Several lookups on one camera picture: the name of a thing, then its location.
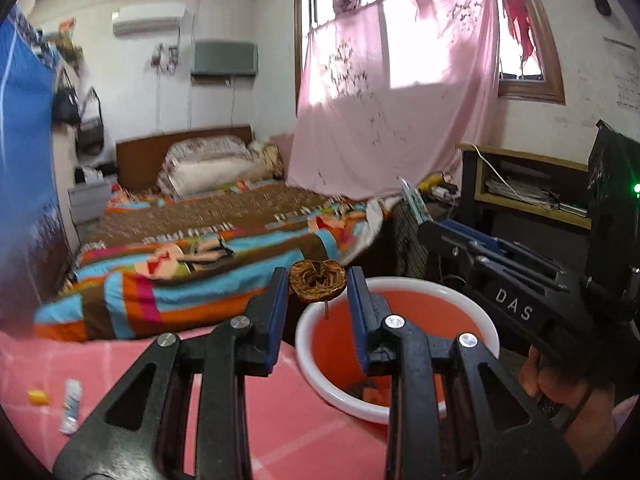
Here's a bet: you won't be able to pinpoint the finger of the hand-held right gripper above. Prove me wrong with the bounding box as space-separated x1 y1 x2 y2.
440 217 571 276
417 220 563 293

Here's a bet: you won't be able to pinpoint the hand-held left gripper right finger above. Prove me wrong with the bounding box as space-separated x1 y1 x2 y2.
346 266 583 480

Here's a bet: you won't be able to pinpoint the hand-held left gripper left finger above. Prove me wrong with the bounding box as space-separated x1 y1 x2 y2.
52 266 291 480

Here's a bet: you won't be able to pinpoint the white green wrapper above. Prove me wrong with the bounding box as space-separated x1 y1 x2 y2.
398 176 433 223

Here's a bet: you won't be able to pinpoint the red basin with white rim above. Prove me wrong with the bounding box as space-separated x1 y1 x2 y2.
295 276 501 423

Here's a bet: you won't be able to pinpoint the person's right forearm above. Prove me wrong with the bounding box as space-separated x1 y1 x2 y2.
565 387 640 450

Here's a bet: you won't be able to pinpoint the person's right hand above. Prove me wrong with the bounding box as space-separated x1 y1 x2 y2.
517 346 596 413

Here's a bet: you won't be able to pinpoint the dark patterned bed side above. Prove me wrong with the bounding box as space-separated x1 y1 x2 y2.
390 200 443 281

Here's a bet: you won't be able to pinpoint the wooden shelf desk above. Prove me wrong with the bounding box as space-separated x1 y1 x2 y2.
457 142 593 281

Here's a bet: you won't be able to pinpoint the yellow object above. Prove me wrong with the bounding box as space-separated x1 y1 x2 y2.
417 172 451 195

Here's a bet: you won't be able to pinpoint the stack of papers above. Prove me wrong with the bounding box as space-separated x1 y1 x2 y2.
485 172 556 206

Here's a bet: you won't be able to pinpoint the colourful patchwork blanket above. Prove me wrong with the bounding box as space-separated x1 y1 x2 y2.
32 180 401 343

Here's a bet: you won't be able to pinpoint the pink checkered tablecloth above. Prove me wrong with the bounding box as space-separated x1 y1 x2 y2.
0 327 401 480

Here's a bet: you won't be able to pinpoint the pink curtain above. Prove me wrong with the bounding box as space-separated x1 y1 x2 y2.
292 0 501 200

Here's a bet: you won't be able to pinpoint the wooden framed window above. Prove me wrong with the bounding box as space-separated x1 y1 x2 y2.
294 0 566 106

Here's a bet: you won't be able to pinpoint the yellowish pillow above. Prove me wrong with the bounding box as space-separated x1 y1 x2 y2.
247 140 285 178

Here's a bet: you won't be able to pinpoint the folded floral quilt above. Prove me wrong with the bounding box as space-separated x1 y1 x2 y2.
157 135 251 198

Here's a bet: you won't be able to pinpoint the brown wooden headboard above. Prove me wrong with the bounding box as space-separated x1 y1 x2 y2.
116 124 252 193

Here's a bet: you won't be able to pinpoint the grey nightstand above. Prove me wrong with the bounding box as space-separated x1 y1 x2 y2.
67 180 113 223

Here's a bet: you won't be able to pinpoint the white tube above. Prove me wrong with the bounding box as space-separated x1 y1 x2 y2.
59 379 83 435

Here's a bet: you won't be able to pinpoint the red torn cloth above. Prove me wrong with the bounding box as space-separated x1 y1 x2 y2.
500 0 543 63

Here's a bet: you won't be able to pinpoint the black clothing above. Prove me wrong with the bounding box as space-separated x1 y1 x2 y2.
75 165 118 183

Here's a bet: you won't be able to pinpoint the brown hanging bag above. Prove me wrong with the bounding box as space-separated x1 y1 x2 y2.
75 87 106 157

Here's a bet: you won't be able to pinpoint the black hanging bag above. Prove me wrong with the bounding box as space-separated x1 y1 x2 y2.
52 67 82 127

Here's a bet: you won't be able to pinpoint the blue fabric wardrobe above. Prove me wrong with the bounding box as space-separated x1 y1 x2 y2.
0 5 71 321

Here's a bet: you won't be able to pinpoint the white air conditioner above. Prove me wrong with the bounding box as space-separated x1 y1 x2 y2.
112 2 187 37

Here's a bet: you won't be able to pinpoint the clutter on wardrobe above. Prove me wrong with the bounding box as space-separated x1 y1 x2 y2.
42 17 83 61

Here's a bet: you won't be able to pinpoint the white cable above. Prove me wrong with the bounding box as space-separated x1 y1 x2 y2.
472 145 521 201

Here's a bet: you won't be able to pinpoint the grey wall cabinet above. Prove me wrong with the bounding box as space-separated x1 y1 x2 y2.
190 40 259 81

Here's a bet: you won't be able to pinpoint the wall photos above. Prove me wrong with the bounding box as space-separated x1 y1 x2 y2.
151 44 179 73

